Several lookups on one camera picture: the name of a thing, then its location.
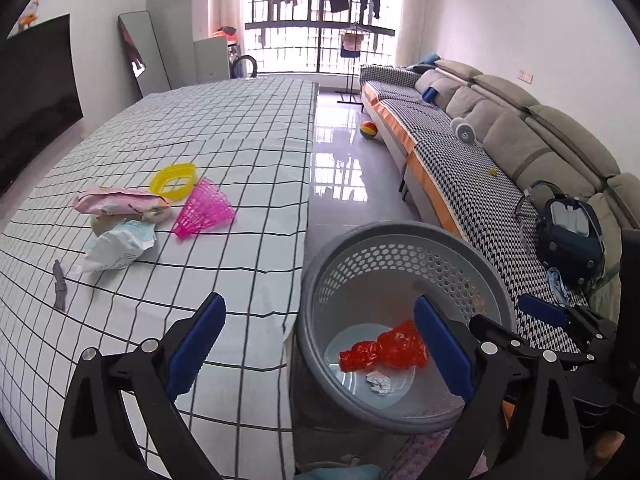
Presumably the blue face mask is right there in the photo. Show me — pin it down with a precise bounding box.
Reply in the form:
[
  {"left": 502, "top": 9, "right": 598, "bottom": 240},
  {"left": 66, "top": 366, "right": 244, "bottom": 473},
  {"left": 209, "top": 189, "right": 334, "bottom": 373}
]
[{"left": 546, "top": 267, "right": 571, "bottom": 304}]

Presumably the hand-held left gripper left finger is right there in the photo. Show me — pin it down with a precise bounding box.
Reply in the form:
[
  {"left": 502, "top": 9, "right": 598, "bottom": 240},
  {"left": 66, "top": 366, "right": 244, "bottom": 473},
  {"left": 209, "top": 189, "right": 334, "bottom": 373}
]
[{"left": 55, "top": 291, "right": 228, "bottom": 480}]

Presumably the purple floor rug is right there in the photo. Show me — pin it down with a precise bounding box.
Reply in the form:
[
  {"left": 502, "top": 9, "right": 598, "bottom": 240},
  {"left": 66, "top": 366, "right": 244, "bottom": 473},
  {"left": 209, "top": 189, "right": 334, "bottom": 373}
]
[{"left": 390, "top": 427, "right": 483, "bottom": 480}]

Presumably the dark blue backpack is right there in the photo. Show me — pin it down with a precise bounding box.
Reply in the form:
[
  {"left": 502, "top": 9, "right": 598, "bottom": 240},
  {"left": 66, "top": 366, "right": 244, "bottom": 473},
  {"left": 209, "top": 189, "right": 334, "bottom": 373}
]
[{"left": 515, "top": 180, "right": 607, "bottom": 288}]

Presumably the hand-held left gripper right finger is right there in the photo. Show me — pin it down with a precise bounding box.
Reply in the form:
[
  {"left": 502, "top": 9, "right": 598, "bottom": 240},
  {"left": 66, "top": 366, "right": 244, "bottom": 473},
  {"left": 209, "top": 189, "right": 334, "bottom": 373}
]
[{"left": 413, "top": 295, "right": 587, "bottom": 480}]

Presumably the black round hoop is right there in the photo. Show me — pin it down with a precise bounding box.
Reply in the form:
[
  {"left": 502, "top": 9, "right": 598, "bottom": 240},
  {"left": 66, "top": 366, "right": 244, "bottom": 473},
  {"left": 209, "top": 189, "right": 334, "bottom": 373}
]
[{"left": 234, "top": 55, "right": 260, "bottom": 80}]

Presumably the grey fabric sofa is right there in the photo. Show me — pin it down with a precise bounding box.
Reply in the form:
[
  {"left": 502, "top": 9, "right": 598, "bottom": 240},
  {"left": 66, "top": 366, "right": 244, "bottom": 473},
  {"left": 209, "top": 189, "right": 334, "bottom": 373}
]
[{"left": 360, "top": 59, "right": 640, "bottom": 311}]

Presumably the white plastic bag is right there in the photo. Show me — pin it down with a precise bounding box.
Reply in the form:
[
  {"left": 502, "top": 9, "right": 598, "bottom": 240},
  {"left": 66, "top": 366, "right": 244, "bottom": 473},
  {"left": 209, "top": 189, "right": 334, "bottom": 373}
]
[{"left": 70, "top": 219, "right": 157, "bottom": 275}]

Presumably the black window grille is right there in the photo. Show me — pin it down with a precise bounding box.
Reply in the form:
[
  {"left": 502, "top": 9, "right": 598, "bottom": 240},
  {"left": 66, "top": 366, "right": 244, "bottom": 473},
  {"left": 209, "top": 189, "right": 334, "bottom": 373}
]
[{"left": 244, "top": 0, "right": 401, "bottom": 74}]

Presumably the red plastic wrapper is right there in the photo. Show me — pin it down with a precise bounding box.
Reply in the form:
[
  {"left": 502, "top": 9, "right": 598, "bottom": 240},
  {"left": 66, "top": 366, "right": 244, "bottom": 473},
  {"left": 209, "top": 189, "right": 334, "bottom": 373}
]
[{"left": 339, "top": 319, "right": 431, "bottom": 373}]

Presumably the grey scrap strip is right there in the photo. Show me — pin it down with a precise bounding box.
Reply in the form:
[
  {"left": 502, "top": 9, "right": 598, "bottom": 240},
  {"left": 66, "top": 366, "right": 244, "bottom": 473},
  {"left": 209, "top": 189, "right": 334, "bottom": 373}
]
[{"left": 52, "top": 259, "right": 69, "bottom": 311}]

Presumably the black wall television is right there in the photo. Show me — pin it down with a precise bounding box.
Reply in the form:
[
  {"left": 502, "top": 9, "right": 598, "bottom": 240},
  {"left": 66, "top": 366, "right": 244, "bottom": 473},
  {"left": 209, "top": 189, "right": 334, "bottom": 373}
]
[{"left": 0, "top": 14, "right": 85, "bottom": 196}]

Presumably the grey cabinet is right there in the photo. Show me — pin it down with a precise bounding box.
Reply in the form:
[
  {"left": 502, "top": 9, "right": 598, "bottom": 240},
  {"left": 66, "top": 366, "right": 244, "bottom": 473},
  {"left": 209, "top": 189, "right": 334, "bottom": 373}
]
[{"left": 193, "top": 36, "right": 233, "bottom": 83}]

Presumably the leaning standing mirror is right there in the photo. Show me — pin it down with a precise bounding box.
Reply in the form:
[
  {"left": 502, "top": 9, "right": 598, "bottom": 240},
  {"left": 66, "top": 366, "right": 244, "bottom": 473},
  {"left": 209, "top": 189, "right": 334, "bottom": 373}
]
[{"left": 118, "top": 10, "right": 172, "bottom": 98}]

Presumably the small white fan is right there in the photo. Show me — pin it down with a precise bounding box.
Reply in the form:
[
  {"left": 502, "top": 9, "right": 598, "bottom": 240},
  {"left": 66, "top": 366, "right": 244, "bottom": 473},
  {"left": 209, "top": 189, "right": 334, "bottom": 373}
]
[{"left": 451, "top": 117, "right": 479, "bottom": 142}]

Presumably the grey perforated plastic basket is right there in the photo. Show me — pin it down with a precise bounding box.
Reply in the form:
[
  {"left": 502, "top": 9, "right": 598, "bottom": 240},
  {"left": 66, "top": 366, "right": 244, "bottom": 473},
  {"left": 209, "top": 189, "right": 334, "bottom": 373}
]
[{"left": 295, "top": 221, "right": 518, "bottom": 436}]

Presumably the white curtain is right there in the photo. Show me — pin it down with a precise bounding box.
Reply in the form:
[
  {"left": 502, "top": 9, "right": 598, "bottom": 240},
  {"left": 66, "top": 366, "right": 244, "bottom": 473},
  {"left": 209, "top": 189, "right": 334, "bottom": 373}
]
[{"left": 392, "top": 0, "right": 424, "bottom": 68}]

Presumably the black drying rack stand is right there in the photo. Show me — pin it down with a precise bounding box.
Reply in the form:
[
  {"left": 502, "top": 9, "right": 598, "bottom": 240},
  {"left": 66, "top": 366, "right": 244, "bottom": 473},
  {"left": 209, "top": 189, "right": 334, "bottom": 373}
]
[{"left": 336, "top": 24, "right": 396, "bottom": 107}]

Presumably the pink snack wrapper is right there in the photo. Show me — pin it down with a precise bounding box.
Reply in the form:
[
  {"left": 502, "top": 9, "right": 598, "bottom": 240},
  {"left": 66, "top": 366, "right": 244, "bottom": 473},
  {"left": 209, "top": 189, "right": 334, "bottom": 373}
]
[{"left": 72, "top": 186, "right": 172, "bottom": 216}]

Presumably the white crumpled paper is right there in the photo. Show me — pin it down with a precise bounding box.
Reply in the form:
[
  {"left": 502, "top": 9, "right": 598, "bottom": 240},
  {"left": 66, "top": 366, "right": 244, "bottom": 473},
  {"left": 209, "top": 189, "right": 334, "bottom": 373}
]
[{"left": 365, "top": 372, "right": 394, "bottom": 396}]

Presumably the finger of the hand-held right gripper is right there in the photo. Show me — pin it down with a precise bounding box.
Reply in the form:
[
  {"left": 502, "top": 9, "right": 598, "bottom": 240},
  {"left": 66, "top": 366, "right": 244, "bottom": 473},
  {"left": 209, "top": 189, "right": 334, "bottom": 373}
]
[
  {"left": 517, "top": 294, "right": 610, "bottom": 358},
  {"left": 469, "top": 314, "right": 533, "bottom": 356}
]

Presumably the yellow plastic ring container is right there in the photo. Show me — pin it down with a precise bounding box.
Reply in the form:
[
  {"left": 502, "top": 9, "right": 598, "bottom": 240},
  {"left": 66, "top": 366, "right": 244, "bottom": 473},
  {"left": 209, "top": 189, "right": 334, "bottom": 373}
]
[{"left": 149, "top": 162, "right": 197, "bottom": 200}]

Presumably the teal cloth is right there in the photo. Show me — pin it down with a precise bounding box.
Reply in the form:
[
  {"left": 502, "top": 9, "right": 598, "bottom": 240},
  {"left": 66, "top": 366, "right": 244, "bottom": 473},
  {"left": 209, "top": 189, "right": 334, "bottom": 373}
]
[{"left": 295, "top": 462, "right": 382, "bottom": 480}]

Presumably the houndstooth sofa cover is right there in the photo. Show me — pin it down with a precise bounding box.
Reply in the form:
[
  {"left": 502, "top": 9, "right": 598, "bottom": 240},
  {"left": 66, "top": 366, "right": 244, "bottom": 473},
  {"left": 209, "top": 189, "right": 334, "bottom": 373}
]
[{"left": 361, "top": 65, "right": 591, "bottom": 356}]

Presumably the pink plastic mesh cup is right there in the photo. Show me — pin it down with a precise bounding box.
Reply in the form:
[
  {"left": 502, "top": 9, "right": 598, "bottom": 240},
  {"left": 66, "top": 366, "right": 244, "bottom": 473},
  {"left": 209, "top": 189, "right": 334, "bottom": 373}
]
[{"left": 171, "top": 177, "right": 237, "bottom": 240}]

